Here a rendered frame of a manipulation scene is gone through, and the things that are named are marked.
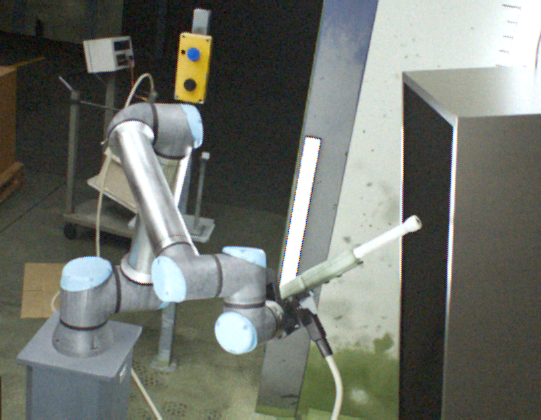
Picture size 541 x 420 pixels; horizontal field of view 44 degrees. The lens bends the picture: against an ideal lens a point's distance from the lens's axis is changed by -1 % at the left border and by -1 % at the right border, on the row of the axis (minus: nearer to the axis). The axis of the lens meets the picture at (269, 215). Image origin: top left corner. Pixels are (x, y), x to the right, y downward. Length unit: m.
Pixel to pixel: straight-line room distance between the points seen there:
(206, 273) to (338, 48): 1.31
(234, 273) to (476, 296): 0.53
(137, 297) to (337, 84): 1.04
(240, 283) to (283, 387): 1.64
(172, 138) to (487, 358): 0.95
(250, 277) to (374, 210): 1.28
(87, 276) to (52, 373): 0.32
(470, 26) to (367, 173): 0.63
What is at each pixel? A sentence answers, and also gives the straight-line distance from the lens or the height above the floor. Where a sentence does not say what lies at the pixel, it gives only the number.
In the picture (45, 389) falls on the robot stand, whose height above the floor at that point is 0.54.
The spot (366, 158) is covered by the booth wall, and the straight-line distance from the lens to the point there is 2.55.
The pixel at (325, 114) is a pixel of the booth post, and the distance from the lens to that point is 2.51.
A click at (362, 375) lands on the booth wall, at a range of 2.94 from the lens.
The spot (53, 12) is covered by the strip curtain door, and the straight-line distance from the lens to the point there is 12.39.
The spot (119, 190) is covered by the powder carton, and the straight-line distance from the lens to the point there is 4.20.
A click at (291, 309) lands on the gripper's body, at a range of 1.59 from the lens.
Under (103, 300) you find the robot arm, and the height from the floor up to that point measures 0.83.
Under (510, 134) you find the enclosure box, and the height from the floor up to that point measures 1.62.
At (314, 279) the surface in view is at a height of 1.15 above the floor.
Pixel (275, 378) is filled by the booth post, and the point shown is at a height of 0.20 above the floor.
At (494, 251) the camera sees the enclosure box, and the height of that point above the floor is 1.37.
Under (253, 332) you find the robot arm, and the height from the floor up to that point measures 1.15.
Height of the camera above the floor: 1.87
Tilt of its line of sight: 21 degrees down
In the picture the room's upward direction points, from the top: 9 degrees clockwise
